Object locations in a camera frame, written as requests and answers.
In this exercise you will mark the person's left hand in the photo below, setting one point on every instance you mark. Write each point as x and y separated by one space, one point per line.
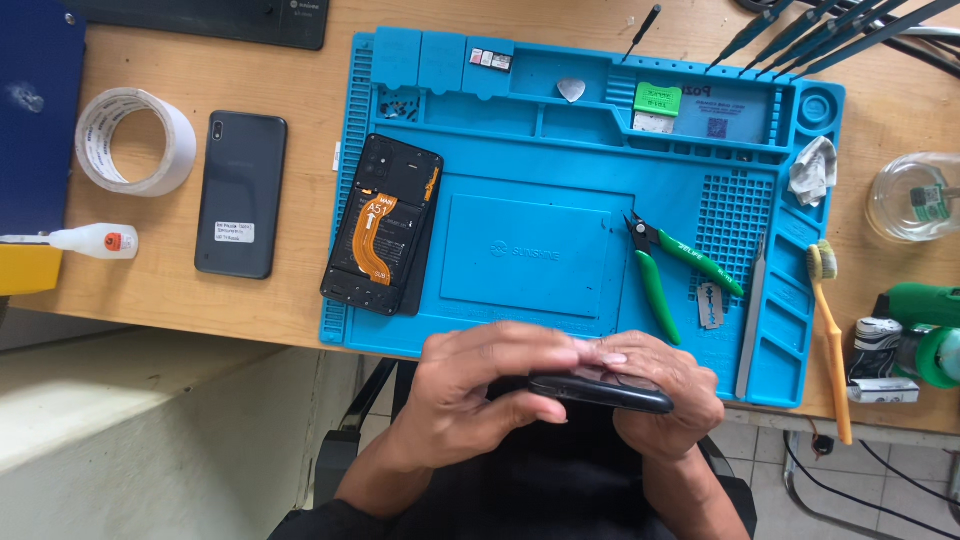
457 390

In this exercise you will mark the person's right hand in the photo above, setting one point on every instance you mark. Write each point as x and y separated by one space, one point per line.
667 405

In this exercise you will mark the person's right fingers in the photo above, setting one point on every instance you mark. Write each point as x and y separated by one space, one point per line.
637 360

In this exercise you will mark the black phone back cover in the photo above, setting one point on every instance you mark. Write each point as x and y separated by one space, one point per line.
600 389

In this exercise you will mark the razor blade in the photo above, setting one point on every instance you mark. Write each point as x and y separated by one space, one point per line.
709 305

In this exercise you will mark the silver tweezers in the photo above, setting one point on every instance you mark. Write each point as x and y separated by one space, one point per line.
751 322

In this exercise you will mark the blue silicone repair mat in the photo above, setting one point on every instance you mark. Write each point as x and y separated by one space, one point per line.
577 210

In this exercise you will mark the orange toothbrush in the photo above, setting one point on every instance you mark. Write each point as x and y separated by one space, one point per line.
831 330

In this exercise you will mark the black white tube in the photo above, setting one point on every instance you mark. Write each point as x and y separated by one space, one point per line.
877 360

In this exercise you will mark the green label pack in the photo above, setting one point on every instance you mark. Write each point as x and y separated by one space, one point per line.
657 107

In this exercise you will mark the crumpled white tissue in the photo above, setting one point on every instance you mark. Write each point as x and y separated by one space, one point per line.
814 171

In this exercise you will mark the silver guitar pick tool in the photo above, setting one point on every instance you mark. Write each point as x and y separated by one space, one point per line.
571 89

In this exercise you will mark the opened black smartphone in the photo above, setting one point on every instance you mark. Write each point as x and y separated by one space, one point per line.
386 225

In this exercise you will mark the green heat gun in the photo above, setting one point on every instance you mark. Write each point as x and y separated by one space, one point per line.
922 330

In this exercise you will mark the glass jar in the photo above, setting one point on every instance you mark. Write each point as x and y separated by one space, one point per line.
915 196

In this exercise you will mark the black screwdriver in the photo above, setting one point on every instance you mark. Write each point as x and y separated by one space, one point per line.
642 33

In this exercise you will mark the sim card tray parts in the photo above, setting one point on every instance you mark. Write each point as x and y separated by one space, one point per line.
490 59

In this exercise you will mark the pile of small black screws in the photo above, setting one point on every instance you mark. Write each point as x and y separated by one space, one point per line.
397 109

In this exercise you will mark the row of blue screwdrivers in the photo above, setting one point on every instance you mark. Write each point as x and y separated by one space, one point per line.
825 34

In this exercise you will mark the dark grey smartphone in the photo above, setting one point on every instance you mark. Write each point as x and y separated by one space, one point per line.
241 195

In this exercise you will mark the white tape roll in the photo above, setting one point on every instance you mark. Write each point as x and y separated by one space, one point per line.
135 141

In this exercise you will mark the white glue bottle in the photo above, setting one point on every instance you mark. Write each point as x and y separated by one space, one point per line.
82 241

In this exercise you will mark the yellow box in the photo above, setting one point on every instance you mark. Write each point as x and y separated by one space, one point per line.
28 268

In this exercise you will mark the blue board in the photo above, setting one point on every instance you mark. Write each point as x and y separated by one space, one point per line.
37 112

